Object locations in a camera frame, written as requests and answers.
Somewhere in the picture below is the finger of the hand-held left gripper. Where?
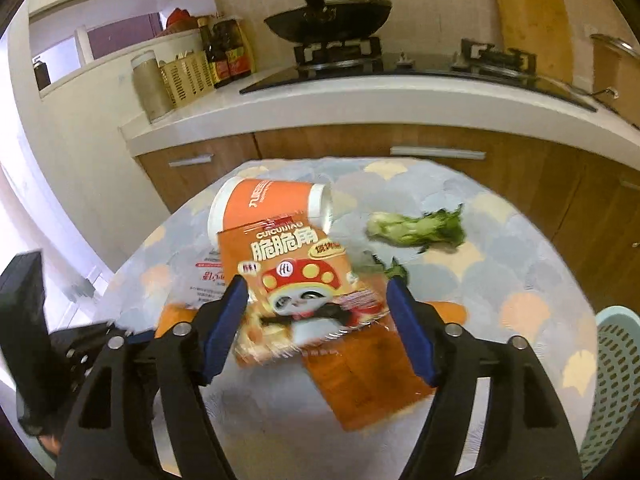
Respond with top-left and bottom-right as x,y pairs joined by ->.
49,321 -> 155,392

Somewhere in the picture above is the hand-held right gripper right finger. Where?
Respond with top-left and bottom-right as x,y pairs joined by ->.
385,277 -> 583,480

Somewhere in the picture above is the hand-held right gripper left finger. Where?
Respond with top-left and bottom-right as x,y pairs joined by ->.
54,276 -> 251,480

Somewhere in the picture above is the orange wrapper scrap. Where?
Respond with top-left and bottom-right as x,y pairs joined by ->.
159,304 -> 202,337
427,300 -> 469,327

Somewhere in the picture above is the white red-print wrapper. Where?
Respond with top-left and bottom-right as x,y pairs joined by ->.
187,252 -> 226,307

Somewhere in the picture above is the orange wrapper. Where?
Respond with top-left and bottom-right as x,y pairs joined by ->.
302,330 -> 436,431

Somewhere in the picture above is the small green leaf scrap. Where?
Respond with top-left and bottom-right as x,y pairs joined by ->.
370,255 -> 408,282

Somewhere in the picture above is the orange panda snack packet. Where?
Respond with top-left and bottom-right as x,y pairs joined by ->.
216,217 -> 393,368

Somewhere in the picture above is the green lettuce piece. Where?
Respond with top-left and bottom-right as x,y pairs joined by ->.
366,205 -> 467,250

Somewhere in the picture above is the orange and white paper cup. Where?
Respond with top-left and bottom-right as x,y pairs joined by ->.
207,178 -> 335,241

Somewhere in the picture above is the light blue plastic basket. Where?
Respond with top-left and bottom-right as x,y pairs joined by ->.
577,307 -> 640,478

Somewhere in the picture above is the fan-pattern tablecloth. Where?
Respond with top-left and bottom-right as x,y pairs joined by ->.
97,157 -> 598,480

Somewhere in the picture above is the wooden base cabinet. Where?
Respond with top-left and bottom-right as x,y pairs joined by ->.
135,125 -> 640,311

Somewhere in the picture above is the white kitchen countertop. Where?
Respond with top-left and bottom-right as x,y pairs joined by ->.
120,67 -> 640,158

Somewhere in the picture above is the clear jar with white lid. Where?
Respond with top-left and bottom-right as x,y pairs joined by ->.
131,51 -> 173,123

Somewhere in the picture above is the yellow plastic utensil basket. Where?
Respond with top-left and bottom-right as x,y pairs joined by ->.
159,51 -> 216,109

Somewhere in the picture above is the black glass gas stove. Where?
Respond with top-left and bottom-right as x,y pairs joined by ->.
239,35 -> 598,113

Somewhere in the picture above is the dark sauce bottle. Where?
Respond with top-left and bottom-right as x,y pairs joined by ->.
197,17 -> 223,89

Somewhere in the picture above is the red-label oil bottle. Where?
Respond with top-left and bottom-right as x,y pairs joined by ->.
214,17 -> 238,86
229,17 -> 253,81

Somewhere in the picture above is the black burner grate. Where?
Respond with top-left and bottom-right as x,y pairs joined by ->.
293,37 -> 385,73
450,38 -> 538,75

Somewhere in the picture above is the red plastic bag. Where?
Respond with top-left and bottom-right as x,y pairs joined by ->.
166,7 -> 201,31

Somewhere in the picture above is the black wok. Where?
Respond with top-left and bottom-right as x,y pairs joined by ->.
263,0 -> 393,43

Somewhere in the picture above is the brown rice cooker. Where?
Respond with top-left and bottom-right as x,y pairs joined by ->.
590,33 -> 640,128

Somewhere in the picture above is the wooden cutting board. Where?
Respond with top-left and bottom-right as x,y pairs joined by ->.
487,0 -> 576,86

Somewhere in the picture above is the silver cabinet handle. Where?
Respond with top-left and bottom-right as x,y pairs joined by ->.
390,146 -> 487,161
168,154 -> 216,168

